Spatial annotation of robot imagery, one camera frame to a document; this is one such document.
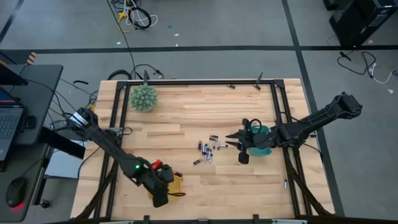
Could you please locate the black copper Duracell AA battery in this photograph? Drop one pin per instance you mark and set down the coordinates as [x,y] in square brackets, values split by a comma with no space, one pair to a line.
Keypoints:
[197,161]
[200,145]

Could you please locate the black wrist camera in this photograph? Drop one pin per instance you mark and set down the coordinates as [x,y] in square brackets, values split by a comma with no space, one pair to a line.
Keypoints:
[168,175]
[244,158]

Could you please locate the small black desk device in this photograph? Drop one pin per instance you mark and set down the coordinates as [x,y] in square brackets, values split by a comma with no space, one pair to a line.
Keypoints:
[29,122]

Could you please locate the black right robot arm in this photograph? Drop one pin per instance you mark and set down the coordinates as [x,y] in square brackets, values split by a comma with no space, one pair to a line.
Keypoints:
[311,119]

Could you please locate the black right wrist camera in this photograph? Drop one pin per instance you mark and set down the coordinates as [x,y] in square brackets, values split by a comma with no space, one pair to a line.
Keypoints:
[244,158]

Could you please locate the teal plastic bin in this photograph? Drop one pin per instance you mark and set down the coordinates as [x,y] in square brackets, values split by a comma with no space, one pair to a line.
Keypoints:
[261,152]

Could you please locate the green potted plant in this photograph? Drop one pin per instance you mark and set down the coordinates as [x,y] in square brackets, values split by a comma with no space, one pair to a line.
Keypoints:
[143,98]

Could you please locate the black computer mouse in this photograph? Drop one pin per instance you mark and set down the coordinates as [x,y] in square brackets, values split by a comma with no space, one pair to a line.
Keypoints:
[15,190]

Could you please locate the black desk foot bar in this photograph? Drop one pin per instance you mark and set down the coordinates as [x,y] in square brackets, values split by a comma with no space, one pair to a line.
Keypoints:
[62,143]

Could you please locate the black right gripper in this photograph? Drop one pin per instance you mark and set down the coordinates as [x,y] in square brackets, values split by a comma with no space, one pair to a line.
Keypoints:
[252,140]

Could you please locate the black aluminium table frame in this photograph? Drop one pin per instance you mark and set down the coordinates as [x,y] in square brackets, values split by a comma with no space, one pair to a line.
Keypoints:
[199,82]

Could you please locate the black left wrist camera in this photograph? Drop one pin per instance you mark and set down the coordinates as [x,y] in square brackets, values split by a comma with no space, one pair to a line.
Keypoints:
[168,175]

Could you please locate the red clip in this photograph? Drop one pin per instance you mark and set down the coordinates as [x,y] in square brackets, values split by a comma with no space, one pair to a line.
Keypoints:
[157,164]

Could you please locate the black equipment case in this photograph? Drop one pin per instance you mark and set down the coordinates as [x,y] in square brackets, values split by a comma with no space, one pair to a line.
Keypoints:
[357,21]

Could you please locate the black caster wheel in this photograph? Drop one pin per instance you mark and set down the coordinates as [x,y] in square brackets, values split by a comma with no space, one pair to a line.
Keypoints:
[44,203]

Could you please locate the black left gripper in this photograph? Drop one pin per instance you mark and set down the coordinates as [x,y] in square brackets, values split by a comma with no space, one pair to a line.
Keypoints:
[155,186]

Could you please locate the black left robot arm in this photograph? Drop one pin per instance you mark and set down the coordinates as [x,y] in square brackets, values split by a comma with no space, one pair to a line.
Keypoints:
[118,152]

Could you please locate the white floor box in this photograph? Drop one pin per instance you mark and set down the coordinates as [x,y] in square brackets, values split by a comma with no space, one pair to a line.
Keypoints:
[65,161]

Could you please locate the black power brick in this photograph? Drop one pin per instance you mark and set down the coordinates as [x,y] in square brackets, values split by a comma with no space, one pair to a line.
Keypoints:
[59,125]

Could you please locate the yellow plastic bin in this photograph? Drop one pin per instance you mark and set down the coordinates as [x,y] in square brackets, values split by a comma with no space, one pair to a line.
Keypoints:
[175,186]

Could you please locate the dark laptop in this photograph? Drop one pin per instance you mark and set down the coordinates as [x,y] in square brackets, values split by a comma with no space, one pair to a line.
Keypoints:
[9,124]

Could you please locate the black desk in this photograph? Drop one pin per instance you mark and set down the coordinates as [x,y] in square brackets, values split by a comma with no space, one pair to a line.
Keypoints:
[40,93]

